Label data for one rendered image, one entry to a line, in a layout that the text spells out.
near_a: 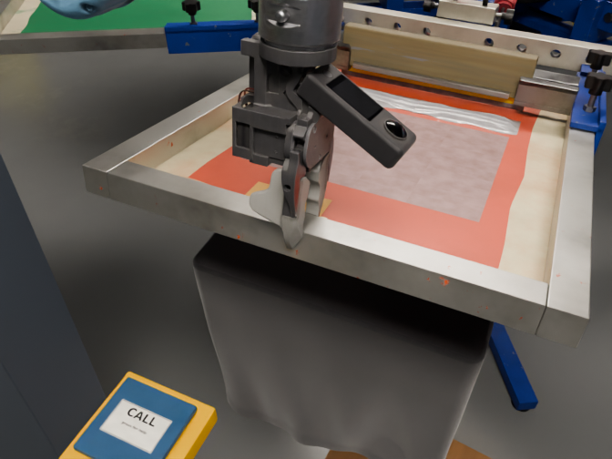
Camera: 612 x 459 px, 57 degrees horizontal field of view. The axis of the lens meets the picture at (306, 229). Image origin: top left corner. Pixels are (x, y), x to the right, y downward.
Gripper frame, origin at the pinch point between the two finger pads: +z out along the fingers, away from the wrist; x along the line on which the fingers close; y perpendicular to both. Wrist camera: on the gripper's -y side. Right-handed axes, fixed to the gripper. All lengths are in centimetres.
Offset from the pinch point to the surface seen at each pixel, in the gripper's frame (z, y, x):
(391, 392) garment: 33.0, -11.1, -12.0
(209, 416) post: 22.0, 5.9, 11.4
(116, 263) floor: 102, 112, -86
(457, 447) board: 104, -26, -65
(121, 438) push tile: 21.3, 12.7, 18.8
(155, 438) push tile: 21.1, 9.3, 17.2
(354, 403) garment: 39.3, -5.7, -12.7
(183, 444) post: 22.6, 6.8, 15.7
